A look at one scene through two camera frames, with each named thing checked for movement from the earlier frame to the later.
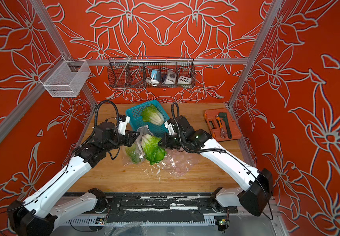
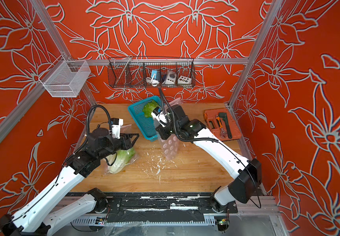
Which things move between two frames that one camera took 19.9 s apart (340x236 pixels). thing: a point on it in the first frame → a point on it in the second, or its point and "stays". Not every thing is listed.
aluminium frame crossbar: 160,61 stays
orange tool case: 221,125 stays
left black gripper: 129,135 stays
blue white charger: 155,75 stays
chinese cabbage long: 134,153 → 117,161
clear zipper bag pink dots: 177,163 → 117,162
